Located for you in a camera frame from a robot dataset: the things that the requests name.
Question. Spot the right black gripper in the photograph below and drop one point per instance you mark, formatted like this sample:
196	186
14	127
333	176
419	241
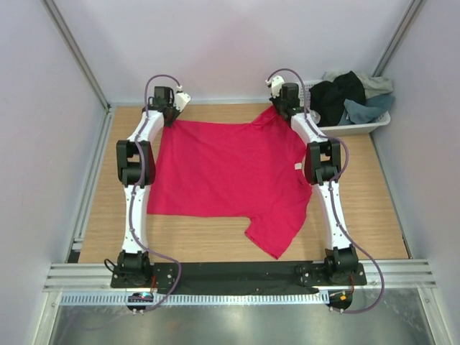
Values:
273	100

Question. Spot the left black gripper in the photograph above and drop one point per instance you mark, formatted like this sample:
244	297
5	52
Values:
169	123

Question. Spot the pink red t shirt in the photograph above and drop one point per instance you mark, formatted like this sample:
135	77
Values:
250	170

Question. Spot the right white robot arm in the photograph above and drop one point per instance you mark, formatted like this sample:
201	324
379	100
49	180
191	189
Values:
321	170

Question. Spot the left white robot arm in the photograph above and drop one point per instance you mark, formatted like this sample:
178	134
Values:
136	172

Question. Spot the black t shirt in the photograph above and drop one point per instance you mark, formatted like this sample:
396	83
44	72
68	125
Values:
327	97

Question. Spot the blue t shirt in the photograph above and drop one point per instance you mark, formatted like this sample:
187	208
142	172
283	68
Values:
374	107

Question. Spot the white plastic laundry basket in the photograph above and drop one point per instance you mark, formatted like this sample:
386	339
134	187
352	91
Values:
341	130

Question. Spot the grey green t shirt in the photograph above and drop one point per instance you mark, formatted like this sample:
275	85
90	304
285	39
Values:
373	86

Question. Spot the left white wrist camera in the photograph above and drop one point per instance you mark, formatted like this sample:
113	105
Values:
181	99

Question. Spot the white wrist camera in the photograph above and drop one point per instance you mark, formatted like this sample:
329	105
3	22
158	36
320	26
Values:
181	99
275	84

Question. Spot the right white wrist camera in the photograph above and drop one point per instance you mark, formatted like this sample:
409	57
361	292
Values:
275	84

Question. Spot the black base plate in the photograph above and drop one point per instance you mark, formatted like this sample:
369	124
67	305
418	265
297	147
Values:
249	278

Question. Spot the white slotted cable duct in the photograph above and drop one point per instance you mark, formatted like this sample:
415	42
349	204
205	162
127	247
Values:
146	299

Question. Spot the aluminium rail frame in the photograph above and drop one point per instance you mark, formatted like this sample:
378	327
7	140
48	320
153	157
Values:
394	273

